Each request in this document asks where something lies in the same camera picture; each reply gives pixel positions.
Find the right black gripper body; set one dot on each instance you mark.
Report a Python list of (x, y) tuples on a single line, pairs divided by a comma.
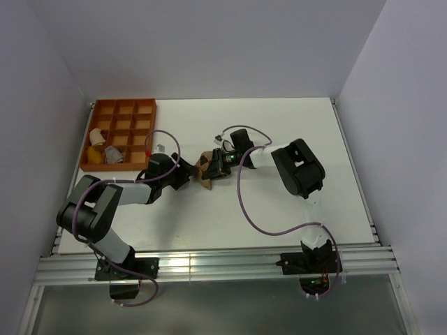
[(239, 153)]

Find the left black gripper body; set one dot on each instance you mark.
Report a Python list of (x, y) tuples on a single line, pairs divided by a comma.
[(166, 179)]

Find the tan argyle sock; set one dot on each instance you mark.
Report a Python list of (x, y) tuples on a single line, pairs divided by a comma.
[(202, 164)]

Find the grey sock red stripes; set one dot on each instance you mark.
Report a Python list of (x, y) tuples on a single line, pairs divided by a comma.
[(113, 155)]

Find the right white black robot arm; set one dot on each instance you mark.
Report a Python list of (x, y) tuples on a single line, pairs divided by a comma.
[(300, 171)]

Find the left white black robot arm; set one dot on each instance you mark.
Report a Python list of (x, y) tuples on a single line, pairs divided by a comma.
[(88, 212)]

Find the orange compartment tray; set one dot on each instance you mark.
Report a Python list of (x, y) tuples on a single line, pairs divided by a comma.
[(124, 124)]

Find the rolled yellow sock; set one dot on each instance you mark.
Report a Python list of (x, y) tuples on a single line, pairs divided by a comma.
[(94, 156)]

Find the rolled beige sock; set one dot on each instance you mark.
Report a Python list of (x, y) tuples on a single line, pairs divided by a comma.
[(96, 138)]

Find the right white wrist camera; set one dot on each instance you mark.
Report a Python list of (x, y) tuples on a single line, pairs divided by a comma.
[(219, 139)]

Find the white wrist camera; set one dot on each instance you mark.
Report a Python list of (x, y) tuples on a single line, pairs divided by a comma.
[(219, 139), (157, 149)]

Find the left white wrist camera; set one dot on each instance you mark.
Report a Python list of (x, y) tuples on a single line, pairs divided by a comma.
[(157, 149)]

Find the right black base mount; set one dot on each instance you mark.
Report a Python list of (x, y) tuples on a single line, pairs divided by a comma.
[(308, 263)]

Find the black box under rail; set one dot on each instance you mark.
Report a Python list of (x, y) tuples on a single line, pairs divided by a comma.
[(120, 292)]

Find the aluminium frame rail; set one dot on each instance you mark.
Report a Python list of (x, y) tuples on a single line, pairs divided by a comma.
[(219, 265)]

